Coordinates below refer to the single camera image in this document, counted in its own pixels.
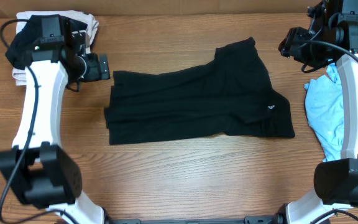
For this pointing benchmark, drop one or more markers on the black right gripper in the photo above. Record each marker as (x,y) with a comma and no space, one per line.
(291,49)

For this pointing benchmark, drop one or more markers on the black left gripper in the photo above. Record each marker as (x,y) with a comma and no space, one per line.
(95,73)

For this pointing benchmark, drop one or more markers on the black t-shirt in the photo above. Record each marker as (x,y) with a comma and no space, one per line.
(232,94)

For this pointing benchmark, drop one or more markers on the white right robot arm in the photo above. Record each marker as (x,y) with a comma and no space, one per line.
(335,183)

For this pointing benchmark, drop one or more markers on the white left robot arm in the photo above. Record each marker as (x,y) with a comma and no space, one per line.
(36,168)

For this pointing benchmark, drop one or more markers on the light blue t-shirt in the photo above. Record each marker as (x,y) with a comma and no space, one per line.
(325,111)

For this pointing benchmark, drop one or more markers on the folded white garment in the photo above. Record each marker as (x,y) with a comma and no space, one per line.
(78,16)

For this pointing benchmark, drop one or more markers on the folded black garment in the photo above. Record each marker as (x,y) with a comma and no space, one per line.
(20,46)

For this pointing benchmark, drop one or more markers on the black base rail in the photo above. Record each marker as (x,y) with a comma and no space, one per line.
(265,219)

